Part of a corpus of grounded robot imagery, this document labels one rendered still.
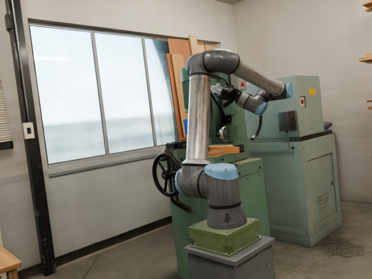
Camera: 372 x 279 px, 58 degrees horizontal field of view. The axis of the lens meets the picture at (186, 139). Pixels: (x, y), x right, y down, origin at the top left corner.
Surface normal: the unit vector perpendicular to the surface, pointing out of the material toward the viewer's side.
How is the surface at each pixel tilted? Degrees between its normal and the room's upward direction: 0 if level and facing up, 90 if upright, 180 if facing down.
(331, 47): 90
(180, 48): 87
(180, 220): 90
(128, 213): 90
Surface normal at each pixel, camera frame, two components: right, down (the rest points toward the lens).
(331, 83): -0.72, 0.12
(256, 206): 0.68, -0.04
